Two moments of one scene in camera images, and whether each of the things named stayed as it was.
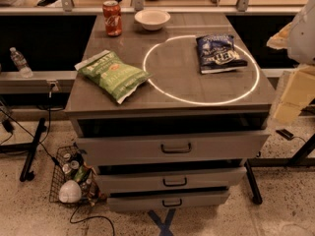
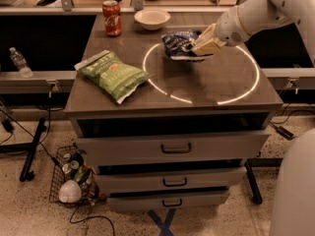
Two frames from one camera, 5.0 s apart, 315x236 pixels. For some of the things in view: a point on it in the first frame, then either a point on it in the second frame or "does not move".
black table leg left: x=26 y=173 does not move
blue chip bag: x=217 y=53 → x=178 y=45
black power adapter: x=284 y=134 does not move
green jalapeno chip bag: x=113 y=73 does not move
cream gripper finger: x=280 y=40 → x=207 y=34
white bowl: x=152 y=19 does not move
